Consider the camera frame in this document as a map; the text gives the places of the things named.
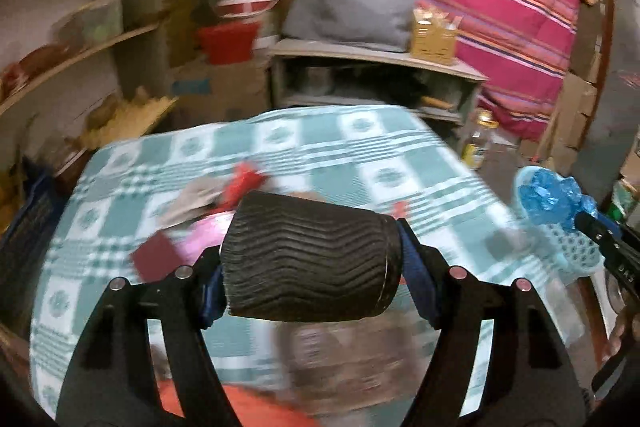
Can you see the green checked tablecloth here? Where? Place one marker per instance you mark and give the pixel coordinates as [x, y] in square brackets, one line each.
[320, 142]

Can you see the dark blue plastic crate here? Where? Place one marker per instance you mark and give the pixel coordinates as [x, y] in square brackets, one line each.
[27, 237]

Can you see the yellow wooden chopstick box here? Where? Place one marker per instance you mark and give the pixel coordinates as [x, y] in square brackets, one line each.
[432, 44]

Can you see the clear oil bottle yellow label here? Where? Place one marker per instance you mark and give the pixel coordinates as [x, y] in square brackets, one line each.
[479, 142]

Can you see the orange cloth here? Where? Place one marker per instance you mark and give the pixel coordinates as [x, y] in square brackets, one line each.
[235, 407]

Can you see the blue plastic wrapper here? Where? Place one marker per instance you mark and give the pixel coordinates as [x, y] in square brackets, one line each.
[550, 196]

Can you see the red plastic basin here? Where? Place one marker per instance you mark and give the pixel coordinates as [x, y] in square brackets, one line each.
[225, 43]

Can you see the person's right hand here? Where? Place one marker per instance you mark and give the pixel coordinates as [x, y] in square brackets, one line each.
[625, 332]

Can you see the cardboard pieces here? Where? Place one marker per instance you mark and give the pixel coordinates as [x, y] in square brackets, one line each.
[575, 107]

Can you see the dark red card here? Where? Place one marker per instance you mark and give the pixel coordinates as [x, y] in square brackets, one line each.
[155, 257]

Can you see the grey shelf unit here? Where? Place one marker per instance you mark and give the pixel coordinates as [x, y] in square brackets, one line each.
[370, 54]

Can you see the cardboard box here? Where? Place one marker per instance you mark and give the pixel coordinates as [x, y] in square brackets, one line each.
[220, 92]

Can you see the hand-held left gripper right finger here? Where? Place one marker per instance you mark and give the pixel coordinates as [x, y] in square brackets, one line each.
[419, 279]

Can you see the translucent plastic wrapper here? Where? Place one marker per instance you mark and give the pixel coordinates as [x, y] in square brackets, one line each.
[355, 362]

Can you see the brown paper bag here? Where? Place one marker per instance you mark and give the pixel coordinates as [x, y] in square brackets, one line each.
[192, 202]

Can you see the pink plastic bag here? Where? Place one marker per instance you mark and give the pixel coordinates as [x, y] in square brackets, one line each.
[202, 237]

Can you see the green bag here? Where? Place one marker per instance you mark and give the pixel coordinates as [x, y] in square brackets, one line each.
[625, 204]

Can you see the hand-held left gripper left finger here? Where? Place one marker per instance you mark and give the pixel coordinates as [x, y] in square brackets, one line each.
[213, 294]

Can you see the wooden wall shelf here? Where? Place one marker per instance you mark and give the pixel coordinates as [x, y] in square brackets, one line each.
[75, 52]

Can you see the grey cushion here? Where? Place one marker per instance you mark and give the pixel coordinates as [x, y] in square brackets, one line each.
[350, 2]

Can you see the red packet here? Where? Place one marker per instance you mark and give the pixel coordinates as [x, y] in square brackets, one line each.
[242, 187]

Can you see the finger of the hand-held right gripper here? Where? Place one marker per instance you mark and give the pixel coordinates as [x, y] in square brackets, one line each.
[597, 229]

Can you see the light blue perforated basket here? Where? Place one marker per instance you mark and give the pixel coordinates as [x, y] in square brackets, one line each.
[575, 253]

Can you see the black ribbed paper cup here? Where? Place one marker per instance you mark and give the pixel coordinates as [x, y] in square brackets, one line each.
[310, 257]

